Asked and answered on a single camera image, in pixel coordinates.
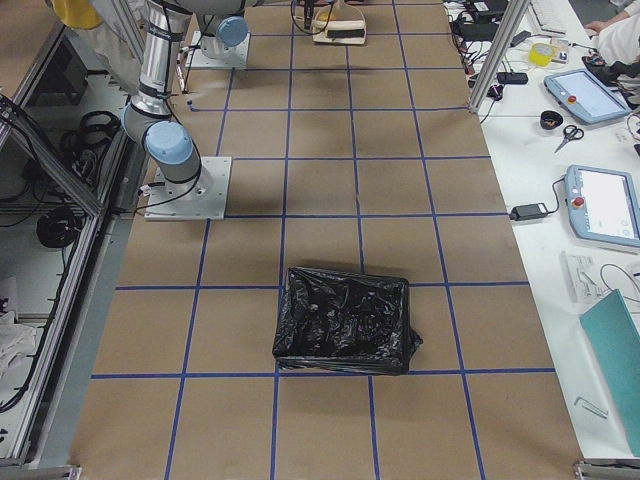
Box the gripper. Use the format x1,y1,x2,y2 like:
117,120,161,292
299,0,315,29

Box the beige dustpan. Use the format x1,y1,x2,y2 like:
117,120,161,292
312,1,367,46

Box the beige hand brush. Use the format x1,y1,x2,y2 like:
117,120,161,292
325,28,366,43

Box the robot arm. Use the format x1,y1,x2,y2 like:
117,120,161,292
122,0,264,185
196,10,249,59

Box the black lined bin near right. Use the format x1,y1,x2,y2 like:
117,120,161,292
272,267,422,375

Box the yellow tape roll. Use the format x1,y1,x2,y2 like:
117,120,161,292
528,43,558,67

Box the teach pendant far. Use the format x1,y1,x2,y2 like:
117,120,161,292
543,69,631,125

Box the teach pendant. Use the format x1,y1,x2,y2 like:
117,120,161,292
564,165,639,248
543,69,631,125

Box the scissors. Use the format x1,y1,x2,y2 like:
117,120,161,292
554,124,584,153

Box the black power adapter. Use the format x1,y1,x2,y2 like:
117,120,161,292
509,203,550,221

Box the teach pendant near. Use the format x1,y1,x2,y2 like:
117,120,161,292
564,165,639,248

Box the teal folder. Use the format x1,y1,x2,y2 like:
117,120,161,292
580,290,639,456

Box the white crumpled cloth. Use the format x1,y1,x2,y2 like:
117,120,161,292
0,277,39,396

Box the allen key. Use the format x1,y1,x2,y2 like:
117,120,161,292
574,396,609,419

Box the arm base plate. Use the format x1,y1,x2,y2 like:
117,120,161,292
187,30,251,70
144,156,232,221

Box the aluminium frame post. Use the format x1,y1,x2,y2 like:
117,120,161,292
468,0,530,113

